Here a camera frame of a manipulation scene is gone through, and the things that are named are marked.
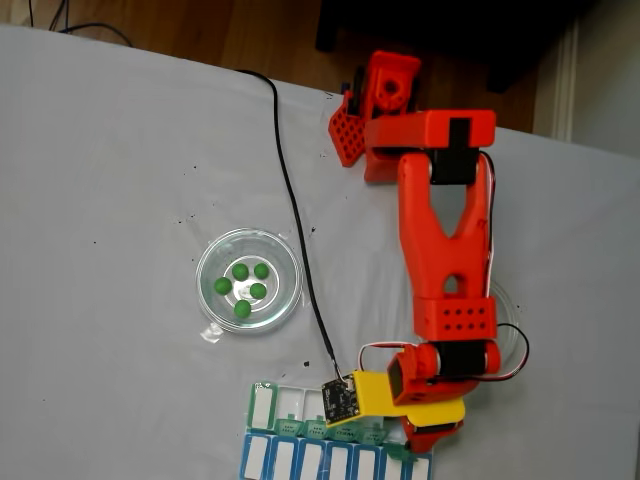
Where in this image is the black camera cable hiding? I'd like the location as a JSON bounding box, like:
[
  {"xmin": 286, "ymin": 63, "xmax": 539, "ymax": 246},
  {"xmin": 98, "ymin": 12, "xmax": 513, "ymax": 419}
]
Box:
[{"xmin": 238, "ymin": 68, "xmax": 346, "ymax": 381}]

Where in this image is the blue weekly pill organizer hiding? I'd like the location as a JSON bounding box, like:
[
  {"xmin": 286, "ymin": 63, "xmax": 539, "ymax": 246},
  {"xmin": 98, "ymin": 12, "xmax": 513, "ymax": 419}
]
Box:
[{"xmin": 241, "ymin": 433, "xmax": 434, "ymax": 480}]

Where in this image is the green weekly pill organizer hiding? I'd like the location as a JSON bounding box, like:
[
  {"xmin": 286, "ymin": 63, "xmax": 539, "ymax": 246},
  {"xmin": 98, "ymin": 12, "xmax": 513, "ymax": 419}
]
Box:
[{"xmin": 248, "ymin": 381, "xmax": 421, "ymax": 464}]

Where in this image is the dark wooden furniture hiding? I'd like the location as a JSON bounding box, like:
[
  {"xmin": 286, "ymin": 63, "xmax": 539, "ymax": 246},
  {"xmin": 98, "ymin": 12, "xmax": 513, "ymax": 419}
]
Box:
[{"xmin": 314, "ymin": 0, "xmax": 601, "ymax": 94}]

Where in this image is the orange perforated base bracket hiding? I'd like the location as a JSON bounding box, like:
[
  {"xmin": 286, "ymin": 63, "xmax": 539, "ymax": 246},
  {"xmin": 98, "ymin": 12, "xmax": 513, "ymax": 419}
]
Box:
[{"xmin": 327, "ymin": 94, "xmax": 369, "ymax": 168}]

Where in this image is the white door trim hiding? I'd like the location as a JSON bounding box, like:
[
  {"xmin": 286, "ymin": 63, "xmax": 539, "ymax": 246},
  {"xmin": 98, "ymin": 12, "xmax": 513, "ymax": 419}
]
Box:
[{"xmin": 552, "ymin": 19, "xmax": 584, "ymax": 144}]

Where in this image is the red white black servo wire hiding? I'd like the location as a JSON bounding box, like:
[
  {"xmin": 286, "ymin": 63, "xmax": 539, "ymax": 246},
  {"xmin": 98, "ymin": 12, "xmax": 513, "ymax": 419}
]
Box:
[
  {"xmin": 357, "ymin": 341, "xmax": 412, "ymax": 374},
  {"xmin": 493, "ymin": 323, "xmax": 531, "ymax": 382},
  {"xmin": 478, "ymin": 152, "xmax": 500, "ymax": 301}
]

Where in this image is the black camera circuit board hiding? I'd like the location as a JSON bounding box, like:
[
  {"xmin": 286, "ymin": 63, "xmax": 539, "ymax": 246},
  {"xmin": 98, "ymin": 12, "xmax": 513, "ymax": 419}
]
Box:
[{"xmin": 320, "ymin": 377, "xmax": 361, "ymax": 428}]

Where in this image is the clear glass bowl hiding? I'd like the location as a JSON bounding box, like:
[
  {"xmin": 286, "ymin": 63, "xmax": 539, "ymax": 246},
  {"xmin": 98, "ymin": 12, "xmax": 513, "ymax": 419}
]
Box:
[
  {"xmin": 194, "ymin": 227, "xmax": 305, "ymax": 336},
  {"xmin": 487, "ymin": 279, "xmax": 521, "ymax": 371}
]

